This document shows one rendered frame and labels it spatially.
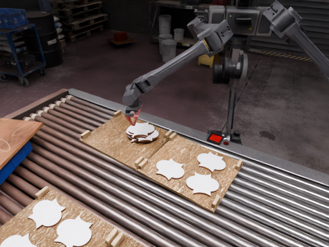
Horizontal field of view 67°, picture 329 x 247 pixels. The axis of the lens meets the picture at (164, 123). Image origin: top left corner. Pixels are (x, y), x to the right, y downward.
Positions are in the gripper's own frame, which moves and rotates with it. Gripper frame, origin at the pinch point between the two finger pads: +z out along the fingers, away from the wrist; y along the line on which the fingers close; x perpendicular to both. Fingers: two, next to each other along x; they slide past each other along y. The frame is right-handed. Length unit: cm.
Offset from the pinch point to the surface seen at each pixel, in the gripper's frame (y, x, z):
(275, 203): -36, -68, 17
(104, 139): -3.7, 18.4, 11.8
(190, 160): -14.8, -30.4, 13.7
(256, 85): 276, -135, 109
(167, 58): 355, 21, 92
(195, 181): -30.2, -33.3, 12.7
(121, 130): 6.2, 10.7, 12.0
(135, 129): -0.3, 0.3, 6.4
